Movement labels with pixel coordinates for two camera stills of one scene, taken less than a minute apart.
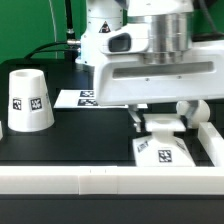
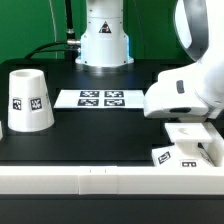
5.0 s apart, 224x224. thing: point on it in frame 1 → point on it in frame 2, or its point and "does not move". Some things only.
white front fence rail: (110, 180) does not move
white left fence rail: (1, 130) does not move
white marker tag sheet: (84, 98) does not move
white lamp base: (162, 149) → (187, 150)
